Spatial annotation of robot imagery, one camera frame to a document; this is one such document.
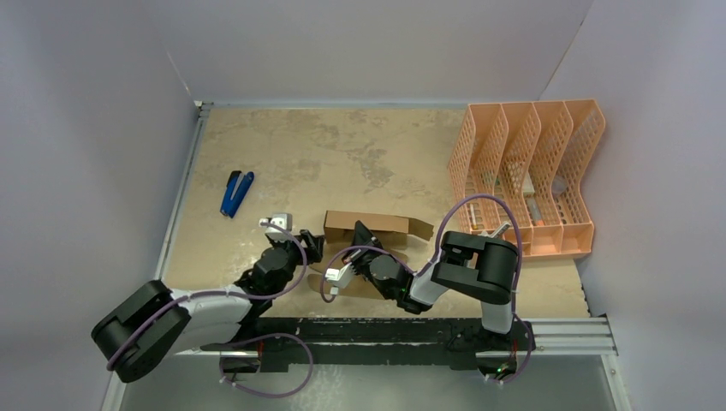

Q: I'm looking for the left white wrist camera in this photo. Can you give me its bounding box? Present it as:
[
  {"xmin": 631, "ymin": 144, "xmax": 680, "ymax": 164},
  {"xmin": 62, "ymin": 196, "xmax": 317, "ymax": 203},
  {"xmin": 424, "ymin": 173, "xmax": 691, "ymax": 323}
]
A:
[{"xmin": 259, "ymin": 212, "xmax": 293, "ymax": 230}]

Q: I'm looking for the purple round item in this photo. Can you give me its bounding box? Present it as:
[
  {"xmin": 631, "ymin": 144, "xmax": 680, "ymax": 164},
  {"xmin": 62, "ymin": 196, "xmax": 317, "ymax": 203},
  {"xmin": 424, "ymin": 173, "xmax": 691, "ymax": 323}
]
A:
[{"xmin": 550, "ymin": 176, "xmax": 568, "ymax": 197}]

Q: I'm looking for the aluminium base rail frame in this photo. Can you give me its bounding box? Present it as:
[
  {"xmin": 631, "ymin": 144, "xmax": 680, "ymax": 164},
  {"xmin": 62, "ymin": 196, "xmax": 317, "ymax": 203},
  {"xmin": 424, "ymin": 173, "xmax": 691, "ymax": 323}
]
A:
[{"xmin": 103, "ymin": 318, "xmax": 631, "ymax": 410}]

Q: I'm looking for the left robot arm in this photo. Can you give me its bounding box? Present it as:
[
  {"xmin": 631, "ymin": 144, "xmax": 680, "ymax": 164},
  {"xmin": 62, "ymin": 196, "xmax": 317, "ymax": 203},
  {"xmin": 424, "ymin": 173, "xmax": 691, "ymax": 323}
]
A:
[{"xmin": 91, "ymin": 229, "xmax": 325, "ymax": 383}]

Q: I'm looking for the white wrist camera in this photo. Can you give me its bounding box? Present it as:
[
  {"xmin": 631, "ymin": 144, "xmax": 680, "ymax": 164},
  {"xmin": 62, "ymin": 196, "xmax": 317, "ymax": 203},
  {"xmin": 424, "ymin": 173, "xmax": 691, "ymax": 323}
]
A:
[
  {"xmin": 259, "ymin": 212, "xmax": 293, "ymax": 230},
  {"xmin": 324, "ymin": 264, "xmax": 355, "ymax": 295}
]

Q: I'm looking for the purple cable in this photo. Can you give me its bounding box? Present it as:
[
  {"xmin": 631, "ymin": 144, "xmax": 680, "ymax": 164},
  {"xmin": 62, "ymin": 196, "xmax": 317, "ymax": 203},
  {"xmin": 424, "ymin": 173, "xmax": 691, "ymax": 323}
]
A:
[
  {"xmin": 318, "ymin": 194, "xmax": 535, "ymax": 387},
  {"xmin": 105, "ymin": 222, "xmax": 315, "ymax": 398}
]

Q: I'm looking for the white block in organizer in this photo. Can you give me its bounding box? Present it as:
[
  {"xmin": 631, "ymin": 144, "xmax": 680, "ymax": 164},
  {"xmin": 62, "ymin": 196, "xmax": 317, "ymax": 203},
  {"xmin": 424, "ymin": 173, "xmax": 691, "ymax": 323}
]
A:
[{"xmin": 521, "ymin": 173, "xmax": 535, "ymax": 196}]

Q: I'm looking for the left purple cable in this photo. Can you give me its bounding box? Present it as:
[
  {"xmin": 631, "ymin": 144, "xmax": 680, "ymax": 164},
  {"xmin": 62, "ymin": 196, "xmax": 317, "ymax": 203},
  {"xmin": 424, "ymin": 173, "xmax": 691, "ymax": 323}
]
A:
[{"xmin": 105, "ymin": 222, "xmax": 315, "ymax": 398}]

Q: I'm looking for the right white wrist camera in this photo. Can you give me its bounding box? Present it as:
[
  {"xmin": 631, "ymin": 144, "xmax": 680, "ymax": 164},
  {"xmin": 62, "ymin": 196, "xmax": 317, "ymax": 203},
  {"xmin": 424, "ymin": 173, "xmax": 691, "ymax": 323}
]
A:
[{"xmin": 324, "ymin": 264, "xmax": 355, "ymax": 295}]

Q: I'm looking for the orange plastic file organizer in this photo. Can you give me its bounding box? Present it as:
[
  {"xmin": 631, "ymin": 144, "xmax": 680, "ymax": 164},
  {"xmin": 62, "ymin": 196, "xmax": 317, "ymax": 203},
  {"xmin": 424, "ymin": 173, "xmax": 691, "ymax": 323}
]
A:
[{"xmin": 448, "ymin": 99, "xmax": 606, "ymax": 259}]

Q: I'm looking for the grey orange marker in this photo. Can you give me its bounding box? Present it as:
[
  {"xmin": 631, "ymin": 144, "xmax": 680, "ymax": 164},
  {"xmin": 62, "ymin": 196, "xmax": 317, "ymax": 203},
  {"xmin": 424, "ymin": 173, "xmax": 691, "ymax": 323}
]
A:
[{"xmin": 526, "ymin": 197, "xmax": 545, "ymax": 226}]

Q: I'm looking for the white pen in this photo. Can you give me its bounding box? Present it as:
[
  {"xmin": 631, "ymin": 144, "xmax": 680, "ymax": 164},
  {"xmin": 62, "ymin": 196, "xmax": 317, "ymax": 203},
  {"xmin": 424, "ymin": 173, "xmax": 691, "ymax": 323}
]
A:
[{"xmin": 468, "ymin": 203, "xmax": 479, "ymax": 231}]

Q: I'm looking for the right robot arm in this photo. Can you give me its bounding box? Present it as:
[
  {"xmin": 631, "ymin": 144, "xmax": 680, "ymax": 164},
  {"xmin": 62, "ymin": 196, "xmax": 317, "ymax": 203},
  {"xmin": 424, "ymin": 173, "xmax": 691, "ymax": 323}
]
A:
[{"xmin": 328, "ymin": 221, "xmax": 519, "ymax": 348}]

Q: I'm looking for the brown cardboard box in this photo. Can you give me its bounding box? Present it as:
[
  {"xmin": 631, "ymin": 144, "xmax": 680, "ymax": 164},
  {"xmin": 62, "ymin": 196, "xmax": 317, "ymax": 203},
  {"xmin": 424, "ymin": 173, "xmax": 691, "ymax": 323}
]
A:
[{"xmin": 306, "ymin": 210, "xmax": 434, "ymax": 293}]

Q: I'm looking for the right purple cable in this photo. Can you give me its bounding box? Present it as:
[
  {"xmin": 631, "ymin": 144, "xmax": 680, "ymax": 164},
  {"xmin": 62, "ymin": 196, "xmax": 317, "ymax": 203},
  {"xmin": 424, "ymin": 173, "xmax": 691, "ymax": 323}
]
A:
[{"xmin": 318, "ymin": 194, "xmax": 535, "ymax": 387}]

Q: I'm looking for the blue stapler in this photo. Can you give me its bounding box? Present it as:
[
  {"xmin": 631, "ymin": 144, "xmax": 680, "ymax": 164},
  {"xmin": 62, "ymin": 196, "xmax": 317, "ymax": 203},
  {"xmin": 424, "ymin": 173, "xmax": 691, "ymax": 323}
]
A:
[{"xmin": 220, "ymin": 170, "xmax": 255, "ymax": 218}]

